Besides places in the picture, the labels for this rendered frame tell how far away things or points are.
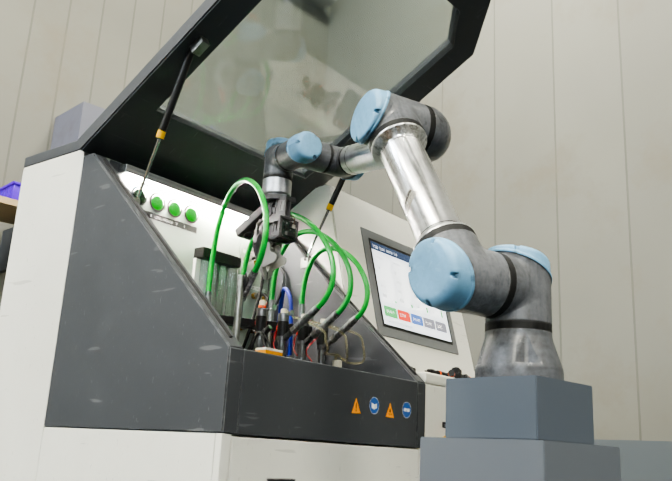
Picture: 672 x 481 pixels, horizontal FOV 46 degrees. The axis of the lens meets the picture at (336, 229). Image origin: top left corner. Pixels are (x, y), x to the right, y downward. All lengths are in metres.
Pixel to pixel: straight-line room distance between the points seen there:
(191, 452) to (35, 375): 0.59
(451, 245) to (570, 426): 0.35
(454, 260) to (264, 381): 0.50
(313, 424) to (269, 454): 0.14
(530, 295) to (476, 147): 3.54
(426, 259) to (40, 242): 1.13
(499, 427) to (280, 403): 0.49
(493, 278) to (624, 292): 2.86
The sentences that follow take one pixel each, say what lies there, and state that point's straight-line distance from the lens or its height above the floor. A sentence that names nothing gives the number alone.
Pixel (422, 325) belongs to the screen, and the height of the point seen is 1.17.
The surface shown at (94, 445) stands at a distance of 1.80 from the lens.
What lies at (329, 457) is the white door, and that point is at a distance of 1.75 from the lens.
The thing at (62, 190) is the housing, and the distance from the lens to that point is 2.12.
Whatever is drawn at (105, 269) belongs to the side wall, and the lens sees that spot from 1.88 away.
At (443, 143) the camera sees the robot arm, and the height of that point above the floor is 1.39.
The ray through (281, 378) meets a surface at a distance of 1.63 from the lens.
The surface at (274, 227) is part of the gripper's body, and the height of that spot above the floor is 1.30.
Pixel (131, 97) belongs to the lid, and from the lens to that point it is 1.97.
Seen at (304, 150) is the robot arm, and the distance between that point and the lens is 1.92.
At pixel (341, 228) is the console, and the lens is 2.37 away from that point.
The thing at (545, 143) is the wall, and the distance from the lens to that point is 4.63.
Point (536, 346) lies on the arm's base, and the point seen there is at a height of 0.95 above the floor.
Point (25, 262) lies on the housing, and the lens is 2.18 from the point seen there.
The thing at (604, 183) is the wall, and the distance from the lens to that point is 4.36.
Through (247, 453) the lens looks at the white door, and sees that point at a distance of 1.56.
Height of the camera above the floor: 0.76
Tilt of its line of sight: 16 degrees up
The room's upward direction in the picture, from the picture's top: 3 degrees clockwise
